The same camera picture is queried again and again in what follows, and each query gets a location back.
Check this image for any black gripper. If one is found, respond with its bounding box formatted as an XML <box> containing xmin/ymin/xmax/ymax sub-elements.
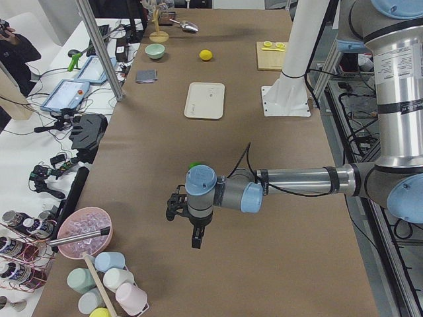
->
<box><xmin>189</xmin><ymin>217</ymin><xmax>208</xmax><ymax>249</ymax></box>

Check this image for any green lime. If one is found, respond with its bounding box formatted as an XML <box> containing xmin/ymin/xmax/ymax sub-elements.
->
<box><xmin>188</xmin><ymin>162</ymin><xmax>202</xmax><ymax>170</ymax></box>

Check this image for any yellow lemon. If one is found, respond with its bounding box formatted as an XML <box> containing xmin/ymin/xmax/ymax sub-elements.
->
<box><xmin>199</xmin><ymin>50</ymin><xmax>213</xmax><ymax>61</ymax></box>

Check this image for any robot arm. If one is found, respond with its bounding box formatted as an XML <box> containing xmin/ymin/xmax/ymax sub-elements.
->
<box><xmin>183</xmin><ymin>1</ymin><xmax>422</xmax><ymax>248</ymax></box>

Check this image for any cream rabbit tray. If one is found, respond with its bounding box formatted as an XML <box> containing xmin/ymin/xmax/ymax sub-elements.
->
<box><xmin>184</xmin><ymin>82</ymin><xmax>225</xmax><ymax>120</ymax></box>

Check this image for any pink plastic cup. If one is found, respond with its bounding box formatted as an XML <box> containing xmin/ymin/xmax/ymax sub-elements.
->
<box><xmin>115</xmin><ymin>282</ymin><xmax>147</xmax><ymax>316</ymax></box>

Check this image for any cream plastic cup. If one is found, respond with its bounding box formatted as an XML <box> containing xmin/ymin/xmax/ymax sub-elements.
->
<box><xmin>102</xmin><ymin>268</ymin><xmax>135</xmax><ymax>293</ymax></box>

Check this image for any blue plastic cup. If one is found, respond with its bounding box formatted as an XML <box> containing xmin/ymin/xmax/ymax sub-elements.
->
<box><xmin>95</xmin><ymin>252</ymin><xmax>126</xmax><ymax>273</ymax></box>

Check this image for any pink bowl with ice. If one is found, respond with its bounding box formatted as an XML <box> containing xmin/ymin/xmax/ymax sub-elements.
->
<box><xmin>57</xmin><ymin>207</ymin><xmax>113</xmax><ymax>260</ymax></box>

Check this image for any grey plastic cup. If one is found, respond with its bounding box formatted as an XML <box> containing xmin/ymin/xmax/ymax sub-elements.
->
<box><xmin>78</xmin><ymin>288</ymin><xmax>106</xmax><ymax>314</ymax></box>

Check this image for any yellow plastic cup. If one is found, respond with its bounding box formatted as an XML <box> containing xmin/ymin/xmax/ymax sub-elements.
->
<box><xmin>89</xmin><ymin>307</ymin><xmax>111</xmax><ymax>317</ymax></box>

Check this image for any green plastic cup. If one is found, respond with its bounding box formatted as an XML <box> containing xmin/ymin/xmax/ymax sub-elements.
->
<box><xmin>67</xmin><ymin>268</ymin><xmax>96</xmax><ymax>294</ymax></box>

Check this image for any black bar device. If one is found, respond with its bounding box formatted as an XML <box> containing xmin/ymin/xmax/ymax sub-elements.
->
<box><xmin>52</xmin><ymin>167</ymin><xmax>90</xmax><ymax>239</ymax></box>

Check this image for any grey folded cloth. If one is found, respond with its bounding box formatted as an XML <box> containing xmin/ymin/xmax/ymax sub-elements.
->
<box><xmin>135</xmin><ymin>69</ymin><xmax>157</xmax><ymax>83</ymax></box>

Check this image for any wooden cutting board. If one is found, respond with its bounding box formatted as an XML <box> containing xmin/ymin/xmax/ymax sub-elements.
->
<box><xmin>256</xmin><ymin>41</ymin><xmax>288</xmax><ymax>71</ymax></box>

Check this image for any mint green bowl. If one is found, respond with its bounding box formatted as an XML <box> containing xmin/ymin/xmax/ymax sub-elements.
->
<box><xmin>145</xmin><ymin>44</ymin><xmax>165</xmax><ymax>59</ymax></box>

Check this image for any near teach pendant tablet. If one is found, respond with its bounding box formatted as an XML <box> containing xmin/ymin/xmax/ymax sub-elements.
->
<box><xmin>40</xmin><ymin>79</ymin><xmax>90</xmax><ymax>113</ymax></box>

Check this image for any teach pendant tablet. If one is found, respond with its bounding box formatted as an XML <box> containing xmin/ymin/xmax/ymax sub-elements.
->
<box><xmin>75</xmin><ymin>55</ymin><xmax>106</xmax><ymax>85</ymax></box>
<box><xmin>40</xmin><ymin>79</ymin><xmax>90</xmax><ymax>113</ymax></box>

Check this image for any far teach pendant tablet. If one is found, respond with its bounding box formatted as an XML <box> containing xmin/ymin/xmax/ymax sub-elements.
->
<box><xmin>75</xmin><ymin>55</ymin><xmax>106</xmax><ymax>85</ymax></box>

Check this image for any yellow plastic knife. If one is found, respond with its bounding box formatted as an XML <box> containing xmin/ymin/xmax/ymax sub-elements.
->
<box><xmin>260</xmin><ymin>48</ymin><xmax>286</xmax><ymax>52</ymax></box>

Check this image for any wooden mug tree stand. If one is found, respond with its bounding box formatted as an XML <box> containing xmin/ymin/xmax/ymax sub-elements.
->
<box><xmin>149</xmin><ymin>9</ymin><xmax>169</xmax><ymax>44</ymax></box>

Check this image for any lemon slice right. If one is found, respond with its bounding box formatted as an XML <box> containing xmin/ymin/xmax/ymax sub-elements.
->
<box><xmin>276</xmin><ymin>42</ymin><xmax>286</xmax><ymax>49</ymax></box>

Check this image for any metal scoop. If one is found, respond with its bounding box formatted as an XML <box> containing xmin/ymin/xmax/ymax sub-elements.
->
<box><xmin>171</xmin><ymin>19</ymin><xmax>199</xmax><ymax>33</ymax></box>

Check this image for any person in black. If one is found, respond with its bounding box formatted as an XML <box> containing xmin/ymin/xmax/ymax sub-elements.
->
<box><xmin>0</xmin><ymin>18</ymin><xmax>42</xmax><ymax>106</ymax></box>

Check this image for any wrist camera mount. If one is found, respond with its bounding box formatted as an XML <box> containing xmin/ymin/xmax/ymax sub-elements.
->
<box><xmin>165</xmin><ymin>184</ymin><xmax>188</xmax><ymax>221</ymax></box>

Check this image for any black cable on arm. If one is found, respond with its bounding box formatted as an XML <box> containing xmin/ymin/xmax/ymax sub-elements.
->
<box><xmin>224</xmin><ymin>141</ymin><xmax>333</xmax><ymax>198</ymax></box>

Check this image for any copper wire bottle rack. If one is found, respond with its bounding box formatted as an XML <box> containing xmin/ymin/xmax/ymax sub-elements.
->
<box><xmin>1</xmin><ymin>210</ymin><xmax>56</xmax><ymax>293</ymax></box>

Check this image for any green handled tool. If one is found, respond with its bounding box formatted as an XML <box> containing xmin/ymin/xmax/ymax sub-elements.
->
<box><xmin>67</xmin><ymin>49</ymin><xmax>85</xmax><ymax>72</ymax></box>

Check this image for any aluminium frame post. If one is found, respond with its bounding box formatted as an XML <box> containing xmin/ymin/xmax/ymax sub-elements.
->
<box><xmin>75</xmin><ymin>0</ymin><xmax>124</xmax><ymax>102</ymax></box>

